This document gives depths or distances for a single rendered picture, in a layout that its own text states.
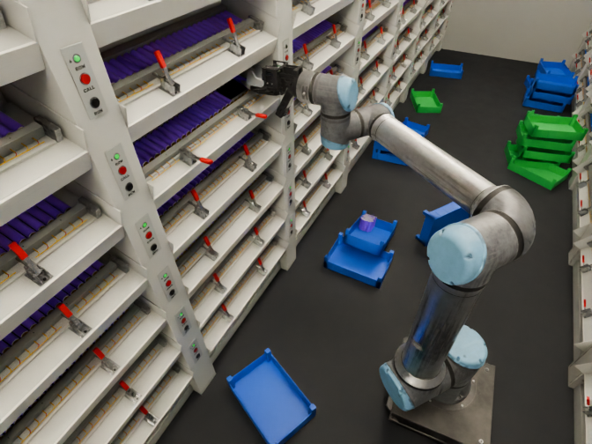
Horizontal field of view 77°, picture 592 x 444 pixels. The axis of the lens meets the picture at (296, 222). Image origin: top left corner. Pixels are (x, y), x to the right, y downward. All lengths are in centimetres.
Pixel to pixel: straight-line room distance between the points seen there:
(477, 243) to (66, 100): 77
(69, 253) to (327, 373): 111
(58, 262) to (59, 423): 43
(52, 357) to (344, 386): 105
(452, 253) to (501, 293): 130
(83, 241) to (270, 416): 99
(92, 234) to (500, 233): 83
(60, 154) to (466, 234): 77
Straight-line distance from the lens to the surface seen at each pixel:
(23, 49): 72
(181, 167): 102
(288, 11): 131
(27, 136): 81
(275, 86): 120
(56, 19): 74
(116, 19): 81
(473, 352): 134
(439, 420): 151
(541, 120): 304
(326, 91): 111
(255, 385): 163
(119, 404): 131
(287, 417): 158
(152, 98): 92
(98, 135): 80
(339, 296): 184
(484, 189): 95
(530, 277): 222
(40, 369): 99
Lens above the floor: 150
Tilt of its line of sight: 44 degrees down
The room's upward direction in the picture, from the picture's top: 1 degrees counter-clockwise
